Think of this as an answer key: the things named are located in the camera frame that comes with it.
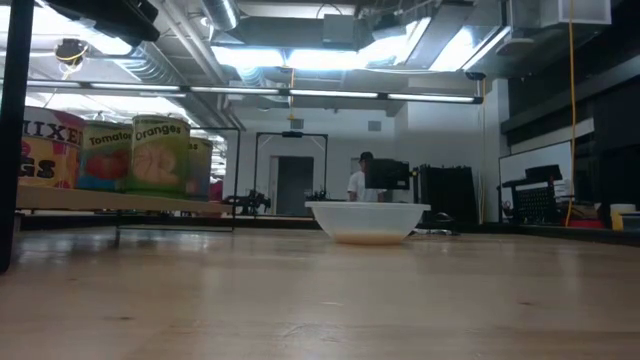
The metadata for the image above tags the whiteboard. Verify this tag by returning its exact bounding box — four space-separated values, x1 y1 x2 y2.
498 140 574 201

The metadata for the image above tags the grey door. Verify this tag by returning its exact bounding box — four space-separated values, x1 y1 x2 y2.
275 155 315 217

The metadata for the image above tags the long light bar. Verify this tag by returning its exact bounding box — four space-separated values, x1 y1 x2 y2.
0 79 484 105

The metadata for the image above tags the black monitor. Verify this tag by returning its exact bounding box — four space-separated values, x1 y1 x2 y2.
364 158 412 191

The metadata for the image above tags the wooden shelf black metal frame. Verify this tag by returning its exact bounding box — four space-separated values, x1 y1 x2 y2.
14 125 242 246

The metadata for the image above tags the person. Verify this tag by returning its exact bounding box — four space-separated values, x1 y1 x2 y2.
347 151 389 203

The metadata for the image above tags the oranges green can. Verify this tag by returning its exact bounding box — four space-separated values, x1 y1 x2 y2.
124 114 192 197

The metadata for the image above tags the clear plastic bowl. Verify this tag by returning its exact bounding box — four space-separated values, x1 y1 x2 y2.
304 200 432 246

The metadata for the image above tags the black perforated rack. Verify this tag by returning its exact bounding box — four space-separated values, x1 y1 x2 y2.
497 164 569 226

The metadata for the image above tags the pale green labelled can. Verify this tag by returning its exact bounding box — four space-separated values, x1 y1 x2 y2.
185 137 215 200

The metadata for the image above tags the hanging yellow cable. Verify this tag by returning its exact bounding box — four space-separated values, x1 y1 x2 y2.
564 0 577 227

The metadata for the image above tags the mixed yellow can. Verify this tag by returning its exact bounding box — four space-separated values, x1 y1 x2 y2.
18 105 86 190

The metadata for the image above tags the black cabinet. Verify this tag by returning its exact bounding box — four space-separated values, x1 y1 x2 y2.
417 164 479 226

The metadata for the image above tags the black dome camera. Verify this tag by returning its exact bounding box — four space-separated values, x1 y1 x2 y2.
54 38 90 66

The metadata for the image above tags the black metal frame station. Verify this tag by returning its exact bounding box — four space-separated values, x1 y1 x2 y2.
253 131 330 217

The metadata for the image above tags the tomatoes blue can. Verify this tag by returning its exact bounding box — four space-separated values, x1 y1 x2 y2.
75 121 134 193

